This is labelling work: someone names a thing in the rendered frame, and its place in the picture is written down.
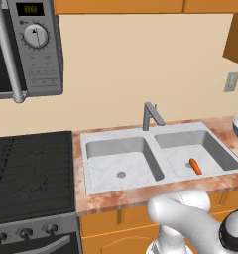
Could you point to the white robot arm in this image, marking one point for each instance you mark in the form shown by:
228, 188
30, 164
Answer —
183, 218

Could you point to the grey sink tap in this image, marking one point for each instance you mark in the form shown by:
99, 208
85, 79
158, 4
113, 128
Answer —
150, 115

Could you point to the grey double sink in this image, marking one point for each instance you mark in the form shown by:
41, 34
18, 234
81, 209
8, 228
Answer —
157, 155

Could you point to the orange carrot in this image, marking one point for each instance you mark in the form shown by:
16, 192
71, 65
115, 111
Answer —
195, 166

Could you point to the black gas hob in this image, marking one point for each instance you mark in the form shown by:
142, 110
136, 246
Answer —
31, 175

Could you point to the orange base cupboard front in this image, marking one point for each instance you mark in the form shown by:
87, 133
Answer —
124, 228

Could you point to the grey microwave oven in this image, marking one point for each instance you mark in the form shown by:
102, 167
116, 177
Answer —
35, 49

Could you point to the black oven knob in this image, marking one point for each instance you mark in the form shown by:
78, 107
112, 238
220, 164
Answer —
51, 228
0, 237
25, 233

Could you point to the grey oven front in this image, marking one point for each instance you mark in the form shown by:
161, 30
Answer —
35, 236

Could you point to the grey wall socket plate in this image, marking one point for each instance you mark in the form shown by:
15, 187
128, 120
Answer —
231, 81

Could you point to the orange wall cupboards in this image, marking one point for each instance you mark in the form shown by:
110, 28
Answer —
150, 6

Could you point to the orange side wall cupboard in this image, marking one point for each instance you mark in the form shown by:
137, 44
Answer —
236, 39

